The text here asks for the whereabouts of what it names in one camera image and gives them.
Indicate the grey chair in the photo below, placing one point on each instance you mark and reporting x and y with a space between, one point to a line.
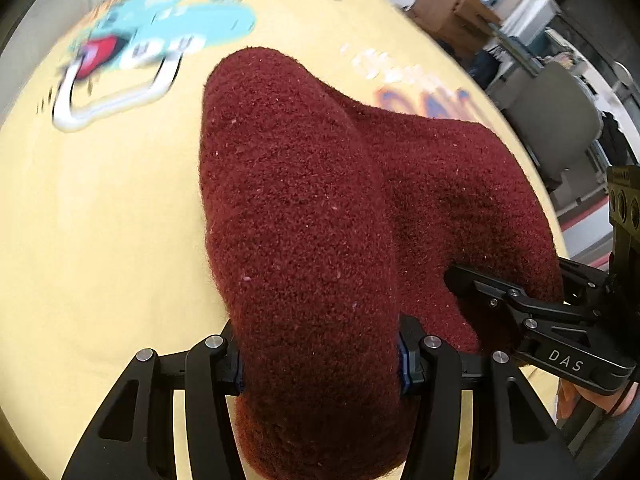
555 115

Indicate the brown cardboard box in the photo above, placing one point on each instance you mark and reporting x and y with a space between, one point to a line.
445 10

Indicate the maroon knit sweater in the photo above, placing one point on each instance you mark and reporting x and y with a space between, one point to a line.
300 210

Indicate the person's right hand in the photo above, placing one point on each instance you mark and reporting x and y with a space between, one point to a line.
595 402

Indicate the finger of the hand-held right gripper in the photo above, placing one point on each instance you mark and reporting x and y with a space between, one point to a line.
480 287
582 275

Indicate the person's right forearm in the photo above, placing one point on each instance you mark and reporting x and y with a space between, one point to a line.
610 445

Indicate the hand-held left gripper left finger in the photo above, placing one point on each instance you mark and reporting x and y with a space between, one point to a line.
225 360

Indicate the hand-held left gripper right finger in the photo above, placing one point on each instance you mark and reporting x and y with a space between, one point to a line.
407 365

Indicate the dark hanging garment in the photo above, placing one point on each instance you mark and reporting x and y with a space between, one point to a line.
482 67

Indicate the yellow printed bed sheet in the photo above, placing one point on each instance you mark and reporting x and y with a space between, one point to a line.
100 210

